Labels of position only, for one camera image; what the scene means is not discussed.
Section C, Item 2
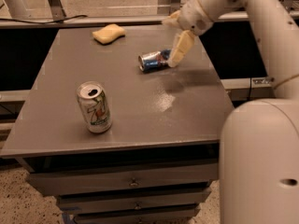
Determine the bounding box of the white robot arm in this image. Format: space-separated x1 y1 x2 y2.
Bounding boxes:
163 0 299 224

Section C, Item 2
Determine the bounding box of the bottom grey drawer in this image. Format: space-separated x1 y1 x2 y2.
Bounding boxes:
74 204 199 224

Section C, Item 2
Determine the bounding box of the grey metal rail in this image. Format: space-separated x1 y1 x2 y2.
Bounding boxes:
0 10 299 30

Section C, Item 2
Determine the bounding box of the middle grey drawer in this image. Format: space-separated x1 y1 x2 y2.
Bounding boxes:
58 185 211 214

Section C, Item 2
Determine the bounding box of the black cable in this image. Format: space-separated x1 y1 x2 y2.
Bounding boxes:
0 14 90 25

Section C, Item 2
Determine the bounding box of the top grey drawer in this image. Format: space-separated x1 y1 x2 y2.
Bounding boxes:
28 163 218 196

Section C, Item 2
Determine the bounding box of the white pipe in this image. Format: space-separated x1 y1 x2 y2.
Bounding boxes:
4 0 31 19

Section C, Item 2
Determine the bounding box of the grey drawer cabinet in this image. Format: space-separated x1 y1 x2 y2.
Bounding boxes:
0 24 235 224

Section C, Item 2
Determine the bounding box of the Red Bull can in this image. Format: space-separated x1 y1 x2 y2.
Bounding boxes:
138 49 171 72

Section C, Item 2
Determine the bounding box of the lower grey ledge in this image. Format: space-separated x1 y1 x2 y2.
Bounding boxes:
221 77 275 101

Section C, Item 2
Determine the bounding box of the yellow sponge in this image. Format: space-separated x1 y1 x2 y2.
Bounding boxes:
93 24 126 45

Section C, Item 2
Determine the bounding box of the white 7up can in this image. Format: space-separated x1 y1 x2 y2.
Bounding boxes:
77 81 112 133

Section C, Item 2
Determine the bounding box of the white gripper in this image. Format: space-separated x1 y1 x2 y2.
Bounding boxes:
162 0 215 67

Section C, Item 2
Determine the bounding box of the grey metal bracket left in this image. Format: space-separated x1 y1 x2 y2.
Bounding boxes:
48 0 66 22

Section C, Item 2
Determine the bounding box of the grey drawer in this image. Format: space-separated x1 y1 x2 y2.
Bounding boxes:
28 163 218 196
58 185 211 214
74 204 199 224

